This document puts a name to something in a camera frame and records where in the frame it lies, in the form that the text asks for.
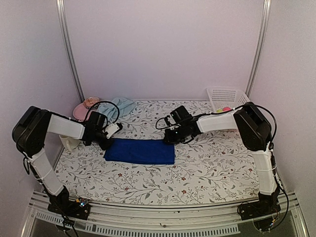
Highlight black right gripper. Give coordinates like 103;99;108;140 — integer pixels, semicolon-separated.
163;124;188;144

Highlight dark blue towel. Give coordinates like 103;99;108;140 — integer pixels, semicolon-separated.
104;139;175;165

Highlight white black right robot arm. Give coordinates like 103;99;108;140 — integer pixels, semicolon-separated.
163;102;277;215

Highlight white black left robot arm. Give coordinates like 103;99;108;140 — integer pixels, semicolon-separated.
12;106;123;196

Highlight light blue towel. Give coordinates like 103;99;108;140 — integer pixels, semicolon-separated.
97;97;137;122

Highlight cream ceramic mug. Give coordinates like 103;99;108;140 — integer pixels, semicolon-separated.
59;135;80;152

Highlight pink plate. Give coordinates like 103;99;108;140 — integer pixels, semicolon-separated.
73;103;98;121

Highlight pink rolled towel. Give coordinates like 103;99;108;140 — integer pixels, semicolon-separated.
222;107;231;112

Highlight floral tablecloth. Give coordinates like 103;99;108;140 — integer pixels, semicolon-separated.
50;99;279;206

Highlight white plastic basket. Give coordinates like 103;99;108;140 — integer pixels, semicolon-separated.
206;86;250;131

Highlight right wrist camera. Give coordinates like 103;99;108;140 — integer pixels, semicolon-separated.
170;105;192;123

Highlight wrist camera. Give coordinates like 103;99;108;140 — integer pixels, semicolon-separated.
87;111;107;131
170;105;192;123

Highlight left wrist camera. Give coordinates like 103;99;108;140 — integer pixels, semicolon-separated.
87;111;107;131

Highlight left black camera cable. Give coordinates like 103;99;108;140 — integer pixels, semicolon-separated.
83;100;120;124

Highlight black camera cable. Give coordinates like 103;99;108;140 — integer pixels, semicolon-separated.
155;103;290;223
83;100;120;124

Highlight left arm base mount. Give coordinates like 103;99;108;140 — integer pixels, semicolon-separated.
47;196;91;220

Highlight aluminium front rail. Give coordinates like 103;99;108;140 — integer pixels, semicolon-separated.
21;192;310;237

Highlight right black camera cable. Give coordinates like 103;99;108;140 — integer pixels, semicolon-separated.
155;103;290;223

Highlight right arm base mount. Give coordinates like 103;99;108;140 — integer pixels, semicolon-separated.
237;200;281;220

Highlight right aluminium frame post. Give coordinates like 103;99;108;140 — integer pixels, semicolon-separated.
245;0;272;97

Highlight aluminium frame post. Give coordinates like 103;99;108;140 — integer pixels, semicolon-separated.
56;0;84;102
245;0;272;97

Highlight left aluminium frame post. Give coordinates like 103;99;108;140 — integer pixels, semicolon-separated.
56;0;84;102

